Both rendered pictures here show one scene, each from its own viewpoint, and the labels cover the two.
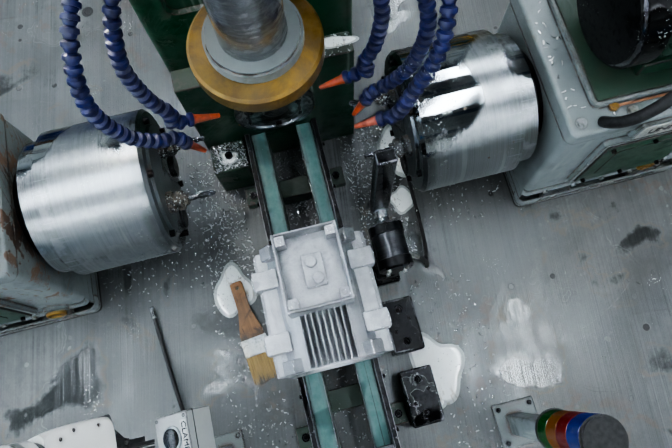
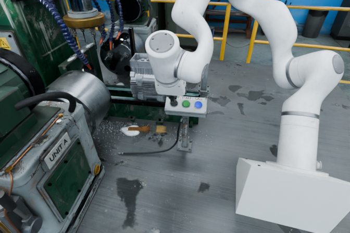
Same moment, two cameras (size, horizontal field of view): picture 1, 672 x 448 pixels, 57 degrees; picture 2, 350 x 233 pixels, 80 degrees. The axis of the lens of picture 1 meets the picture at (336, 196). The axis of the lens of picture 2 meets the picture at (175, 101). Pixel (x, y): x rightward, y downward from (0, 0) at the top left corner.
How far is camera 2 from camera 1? 108 cm
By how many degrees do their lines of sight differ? 52
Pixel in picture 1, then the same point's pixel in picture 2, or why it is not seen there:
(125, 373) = (137, 169)
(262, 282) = (139, 77)
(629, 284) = not seen: hidden behind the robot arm
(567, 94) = (137, 27)
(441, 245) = not seen: hidden behind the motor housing
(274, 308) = (148, 78)
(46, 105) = not seen: outside the picture
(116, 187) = (82, 76)
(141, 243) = (103, 92)
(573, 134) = (146, 29)
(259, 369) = (161, 129)
